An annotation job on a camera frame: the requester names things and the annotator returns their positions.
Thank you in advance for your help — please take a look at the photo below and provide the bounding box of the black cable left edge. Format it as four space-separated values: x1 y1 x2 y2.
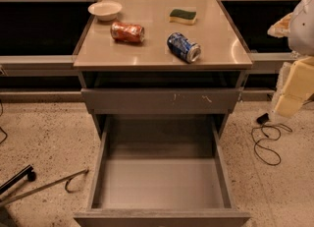
0 101 9 145

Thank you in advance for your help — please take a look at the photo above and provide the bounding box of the grey drawer cabinet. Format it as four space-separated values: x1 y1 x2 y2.
74 0 252 131

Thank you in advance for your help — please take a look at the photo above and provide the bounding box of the orange soda can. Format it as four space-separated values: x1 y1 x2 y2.
110 22 144 43

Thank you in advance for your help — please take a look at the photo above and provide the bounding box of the black power adapter cable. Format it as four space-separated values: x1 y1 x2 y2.
250 112 293 167

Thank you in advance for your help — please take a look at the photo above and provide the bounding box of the green yellow sponge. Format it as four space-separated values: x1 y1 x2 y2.
169 9 196 26

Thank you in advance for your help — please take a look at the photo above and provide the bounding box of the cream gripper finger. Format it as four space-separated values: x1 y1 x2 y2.
273 56 314 118
267 13 292 38

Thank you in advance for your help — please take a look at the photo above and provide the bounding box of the grey metal rod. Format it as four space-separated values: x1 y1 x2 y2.
0 168 89 208

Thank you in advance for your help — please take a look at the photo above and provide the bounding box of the open grey middle drawer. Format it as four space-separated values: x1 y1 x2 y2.
75 115 250 227

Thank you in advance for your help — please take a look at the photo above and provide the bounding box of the closed grey top drawer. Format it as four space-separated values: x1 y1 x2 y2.
81 88 239 115

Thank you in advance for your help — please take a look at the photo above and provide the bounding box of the white bowl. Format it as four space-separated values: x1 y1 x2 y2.
88 1 122 22

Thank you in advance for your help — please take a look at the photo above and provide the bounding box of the black bar on floor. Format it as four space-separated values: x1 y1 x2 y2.
0 165 36 195

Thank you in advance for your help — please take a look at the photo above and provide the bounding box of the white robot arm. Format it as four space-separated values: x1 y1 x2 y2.
267 0 314 121

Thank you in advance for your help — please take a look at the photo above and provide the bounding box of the blue pepsi can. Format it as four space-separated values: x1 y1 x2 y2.
167 32 201 63

